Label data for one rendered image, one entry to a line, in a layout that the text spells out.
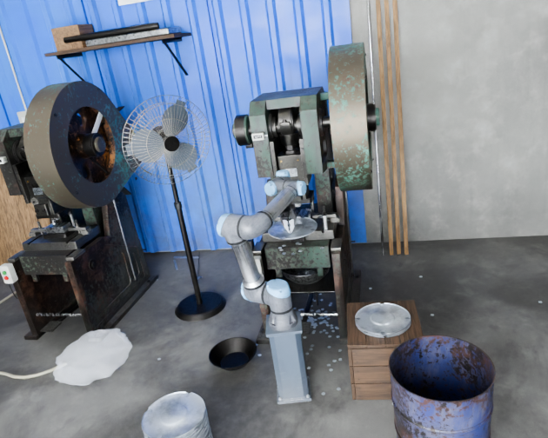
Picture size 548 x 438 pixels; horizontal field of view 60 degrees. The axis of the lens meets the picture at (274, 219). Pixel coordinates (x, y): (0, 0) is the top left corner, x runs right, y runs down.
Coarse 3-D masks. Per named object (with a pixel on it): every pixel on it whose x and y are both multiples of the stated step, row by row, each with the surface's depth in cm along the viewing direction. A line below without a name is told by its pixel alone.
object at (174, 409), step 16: (160, 400) 228; (176, 400) 227; (192, 400) 225; (144, 416) 220; (160, 416) 218; (176, 416) 216; (192, 416) 215; (144, 432) 210; (160, 432) 209; (176, 432) 208
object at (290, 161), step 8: (280, 152) 293; (288, 152) 286; (296, 152) 287; (280, 160) 285; (288, 160) 284; (296, 160) 283; (280, 168) 286; (288, 168) 286; (296, 168) 285; (296, 176) 287; (296, 200) 289
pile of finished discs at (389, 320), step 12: (360, 312) 263; (372, 312) 261; (384, 312) 258; (396, 312) 258; (408, 312) 256; (360, 324) 252; (372, 324) 251; (384, 324) 249; (396, 324) 248; (408, 324) 246
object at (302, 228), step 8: (280, 224) 286; (288, 224) 283; (296, 224) 282; (304, 224) 281; (312, 224) 280; (272, 232) 278; (280, 232) 277; (288, 232) 274; (296, 232) 274; (304, 232) 272; (312, 232) 270
